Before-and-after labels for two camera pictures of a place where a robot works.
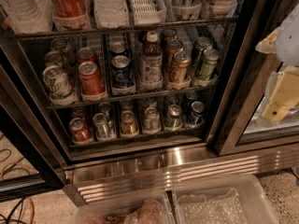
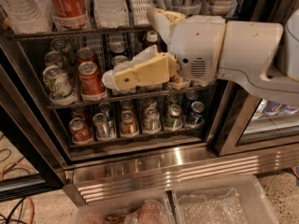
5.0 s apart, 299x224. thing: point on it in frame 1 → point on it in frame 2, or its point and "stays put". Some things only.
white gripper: (289, 37) → (198, 49)
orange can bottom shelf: (128, 122) stays put
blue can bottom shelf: (197, 107) stays put
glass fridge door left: (34, 164) stays put
